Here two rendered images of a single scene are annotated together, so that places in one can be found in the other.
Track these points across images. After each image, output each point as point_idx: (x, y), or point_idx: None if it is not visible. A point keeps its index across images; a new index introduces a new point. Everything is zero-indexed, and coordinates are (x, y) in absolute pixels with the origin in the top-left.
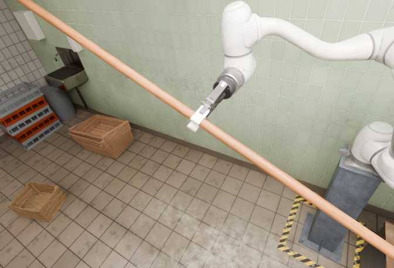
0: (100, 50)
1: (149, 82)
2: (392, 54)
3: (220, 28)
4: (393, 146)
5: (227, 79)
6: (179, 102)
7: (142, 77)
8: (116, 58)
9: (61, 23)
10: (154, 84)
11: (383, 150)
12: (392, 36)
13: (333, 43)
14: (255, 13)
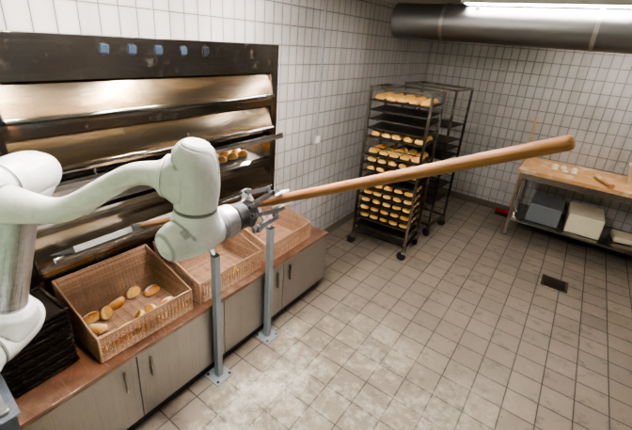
0: (388, 171)
1: (326, 184)
2: (31, 182)
3: (217, 175)
4: (26, 289)
5: (232, 204)
6: (297, 190)
7: (334, 183)
8: (368, 177)
9: (457, 157)
10: (321, 186)
11: (7, 324)
12: (3, 174)
13: (50, 199)
14: (166, 154)
